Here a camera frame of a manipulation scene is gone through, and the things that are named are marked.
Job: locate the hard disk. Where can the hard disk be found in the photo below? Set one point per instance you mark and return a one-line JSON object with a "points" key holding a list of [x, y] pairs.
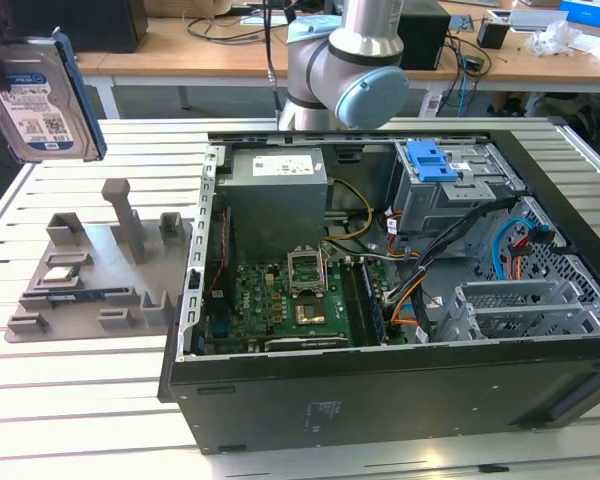
{"points": [[35, 100]]}

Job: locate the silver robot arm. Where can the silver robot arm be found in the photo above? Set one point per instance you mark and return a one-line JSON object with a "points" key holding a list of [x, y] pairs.
{"points": [[330, 60]]}

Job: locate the metal disk bay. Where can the metal disk bay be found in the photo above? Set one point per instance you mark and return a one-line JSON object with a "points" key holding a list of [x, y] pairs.
{"points": [[520, 300]]}

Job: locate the large black box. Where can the large black box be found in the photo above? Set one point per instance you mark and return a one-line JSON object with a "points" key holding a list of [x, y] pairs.
{"points": [[90, 25]]}

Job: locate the wooden desk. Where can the wooden desk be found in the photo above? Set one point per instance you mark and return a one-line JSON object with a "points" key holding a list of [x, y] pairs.
{"points": [[180, 62]]}

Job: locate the silver CPU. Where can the silver CPU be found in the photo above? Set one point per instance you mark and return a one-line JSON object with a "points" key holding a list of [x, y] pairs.
{"points": [[60, 276]]}

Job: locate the grey parts rack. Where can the grey parts rack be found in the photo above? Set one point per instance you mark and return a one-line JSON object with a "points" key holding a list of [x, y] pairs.
{"points": [[105, 270]]}

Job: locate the blue RAM stick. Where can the blue RAM stick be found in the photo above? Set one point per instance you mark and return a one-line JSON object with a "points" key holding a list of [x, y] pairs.
{"points": [[75, 296]]}

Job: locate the grey power supply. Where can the grey power supply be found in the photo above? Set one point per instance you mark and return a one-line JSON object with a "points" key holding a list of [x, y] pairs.
{"points": [[275, 205]]}

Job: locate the green motherboard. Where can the green motherboard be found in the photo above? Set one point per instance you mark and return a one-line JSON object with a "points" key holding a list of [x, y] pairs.
{"points": [[260, 300]]}

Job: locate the CPU socket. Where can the CPU socket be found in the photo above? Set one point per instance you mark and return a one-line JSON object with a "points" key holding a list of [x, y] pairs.
{"points": [[310, 312]]}

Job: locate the black computer tower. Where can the black computer tower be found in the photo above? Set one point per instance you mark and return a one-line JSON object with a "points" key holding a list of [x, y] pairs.
{"points": [[425, 40]]}

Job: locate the black RAM slot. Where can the black RAM slot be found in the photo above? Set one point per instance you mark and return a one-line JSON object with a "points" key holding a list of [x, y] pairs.
{"points": [[352, 300]]}

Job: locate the white power strip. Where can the white power strip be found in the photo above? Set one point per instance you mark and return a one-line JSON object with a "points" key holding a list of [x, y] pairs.
{"points": [[432, 106]]}

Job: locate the blue plastic latch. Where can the blue plastic latch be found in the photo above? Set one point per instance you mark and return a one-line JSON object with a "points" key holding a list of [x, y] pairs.
{"points": [[430, 160]]}

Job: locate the RAM stick in slot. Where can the RAM stick in slot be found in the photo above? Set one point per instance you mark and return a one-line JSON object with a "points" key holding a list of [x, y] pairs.
{"points": [[372, 305]]}

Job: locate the metal drive cage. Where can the metal drive cage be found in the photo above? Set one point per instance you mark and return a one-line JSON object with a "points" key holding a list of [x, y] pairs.
{"points": [[430, 200]]}

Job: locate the black PC case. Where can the black PC case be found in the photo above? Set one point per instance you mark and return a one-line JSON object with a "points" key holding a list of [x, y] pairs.
{"points": [[380, 400]]}

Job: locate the flat grey box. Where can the flat grey box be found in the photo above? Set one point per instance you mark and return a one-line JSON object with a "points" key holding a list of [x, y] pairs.
{"points": [[535, 20]]}

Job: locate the crumpled clear plastic bag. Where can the crumpled clear plastic bag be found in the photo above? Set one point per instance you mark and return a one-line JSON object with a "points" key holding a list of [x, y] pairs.
{"points": [[555, 37]]}

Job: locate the blue cardboard box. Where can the blue cardboard box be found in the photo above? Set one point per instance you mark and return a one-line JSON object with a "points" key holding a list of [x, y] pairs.
{"points": [[590, 10]]}

